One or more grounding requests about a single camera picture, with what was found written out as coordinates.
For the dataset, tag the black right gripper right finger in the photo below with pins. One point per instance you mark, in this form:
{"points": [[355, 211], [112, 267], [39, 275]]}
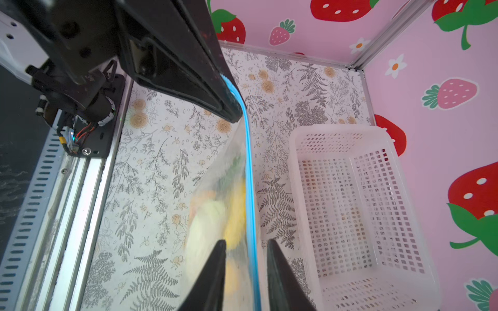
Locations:
{"points": [[284, 291]]}

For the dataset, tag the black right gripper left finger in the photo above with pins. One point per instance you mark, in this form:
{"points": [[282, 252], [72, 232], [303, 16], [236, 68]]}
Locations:
{"points": [[207, 292]]}

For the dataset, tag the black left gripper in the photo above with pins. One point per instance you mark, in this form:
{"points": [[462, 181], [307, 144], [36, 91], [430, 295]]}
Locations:
{"points": [[167, 46]]}

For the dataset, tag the yellow toy banana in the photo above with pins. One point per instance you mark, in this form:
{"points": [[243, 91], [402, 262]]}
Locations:
{"points": [[235, 228]]}

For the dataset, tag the clear zip top bag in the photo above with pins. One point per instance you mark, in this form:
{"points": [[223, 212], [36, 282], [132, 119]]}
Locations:
{"points": [[248, 254]]}

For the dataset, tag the white plastic basket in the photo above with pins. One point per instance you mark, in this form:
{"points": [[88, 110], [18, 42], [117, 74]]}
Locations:
{"points": [[361, 242]]}

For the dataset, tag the orange toy slice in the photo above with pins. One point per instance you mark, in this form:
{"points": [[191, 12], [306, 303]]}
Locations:
{"points": [[199, 197]]}

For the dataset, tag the green toy leaf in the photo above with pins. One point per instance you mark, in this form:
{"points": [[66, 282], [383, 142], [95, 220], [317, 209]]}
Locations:
{"points": [[230, 175]]}

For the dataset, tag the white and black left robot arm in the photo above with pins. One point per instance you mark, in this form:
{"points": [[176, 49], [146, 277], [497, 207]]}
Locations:
{"points": [[60, 89]]}

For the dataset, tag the floral patterned table mat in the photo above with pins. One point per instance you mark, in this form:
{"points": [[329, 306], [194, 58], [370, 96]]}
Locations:
{"points": [[166, 147]]}

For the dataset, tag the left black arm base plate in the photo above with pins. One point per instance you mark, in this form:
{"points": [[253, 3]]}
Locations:
{"points": [[81, 138]]}

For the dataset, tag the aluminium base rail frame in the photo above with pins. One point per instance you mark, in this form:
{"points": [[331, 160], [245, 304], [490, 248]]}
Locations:
{"points": [[48, 255]]}

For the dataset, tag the left aluminium corner post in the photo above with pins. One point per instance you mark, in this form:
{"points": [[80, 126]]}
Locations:
{"points": [[401, 20]]}

